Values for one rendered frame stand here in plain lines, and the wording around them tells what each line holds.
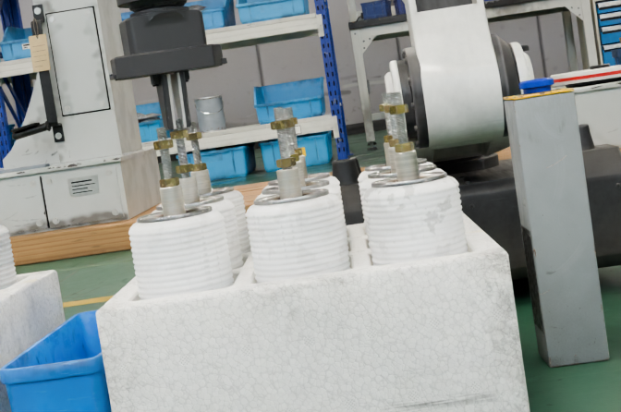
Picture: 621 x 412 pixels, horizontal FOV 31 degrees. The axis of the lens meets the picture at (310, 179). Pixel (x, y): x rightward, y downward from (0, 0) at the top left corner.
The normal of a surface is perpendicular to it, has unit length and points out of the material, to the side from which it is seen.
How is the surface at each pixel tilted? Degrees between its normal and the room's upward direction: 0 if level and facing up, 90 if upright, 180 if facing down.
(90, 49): 90
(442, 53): 54
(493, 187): 46
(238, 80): 90
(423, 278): 90
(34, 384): 92
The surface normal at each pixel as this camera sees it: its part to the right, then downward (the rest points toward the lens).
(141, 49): 0.36, 0.01
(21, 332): 0.99, -0.15
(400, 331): -0.02, 0.07
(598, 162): -0.14, -0.64
